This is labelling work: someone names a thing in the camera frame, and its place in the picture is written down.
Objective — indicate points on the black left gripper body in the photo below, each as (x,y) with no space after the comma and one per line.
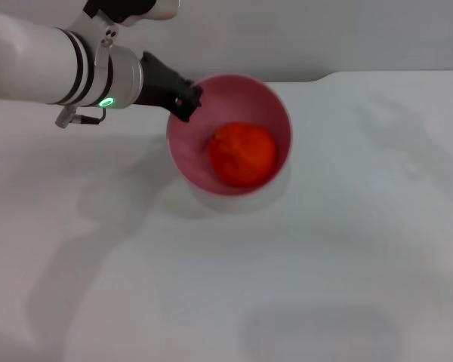
(158,84)

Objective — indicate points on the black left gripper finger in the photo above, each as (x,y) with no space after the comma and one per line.
(188,105)

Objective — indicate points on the orange fruit with stem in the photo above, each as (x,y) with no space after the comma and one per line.
(243,154)

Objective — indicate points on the pink plastic bowl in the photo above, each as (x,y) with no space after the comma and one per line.
(188,158)

